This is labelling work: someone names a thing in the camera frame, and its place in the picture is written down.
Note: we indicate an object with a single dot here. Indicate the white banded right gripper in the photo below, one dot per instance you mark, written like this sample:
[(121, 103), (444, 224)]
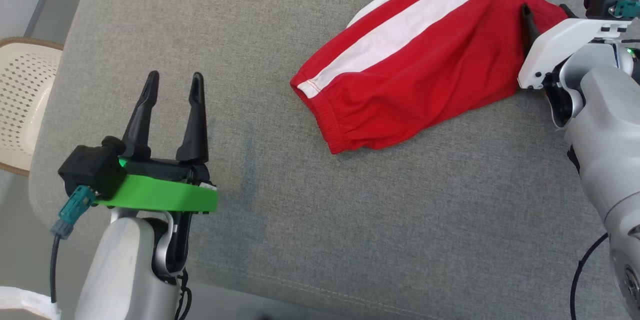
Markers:
[(555, 42)]

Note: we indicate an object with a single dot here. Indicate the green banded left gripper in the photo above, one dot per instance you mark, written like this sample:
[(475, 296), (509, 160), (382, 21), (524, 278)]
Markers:
[(160, 195)]

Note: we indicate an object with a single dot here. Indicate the red shorts with white stripe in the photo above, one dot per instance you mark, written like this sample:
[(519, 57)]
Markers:
[(440, 70)]

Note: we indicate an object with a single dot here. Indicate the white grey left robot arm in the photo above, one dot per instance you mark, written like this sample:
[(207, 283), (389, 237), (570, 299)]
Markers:
[(120, 270)]

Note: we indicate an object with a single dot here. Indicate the cream perforated laundry basket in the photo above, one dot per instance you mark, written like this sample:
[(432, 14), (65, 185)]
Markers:
[(25, 105)]

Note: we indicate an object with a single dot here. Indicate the white robot body cover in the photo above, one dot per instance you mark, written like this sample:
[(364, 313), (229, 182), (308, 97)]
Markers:
[(25, 305)]

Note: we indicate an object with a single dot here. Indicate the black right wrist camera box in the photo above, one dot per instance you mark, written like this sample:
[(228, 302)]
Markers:
[(602, 0)]

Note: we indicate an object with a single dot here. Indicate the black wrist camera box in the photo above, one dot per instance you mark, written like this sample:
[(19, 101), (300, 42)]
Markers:
[(90, 170), (602, 0)]

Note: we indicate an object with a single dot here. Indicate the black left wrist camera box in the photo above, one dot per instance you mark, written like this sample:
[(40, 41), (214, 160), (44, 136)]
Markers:
[(90, 170)]

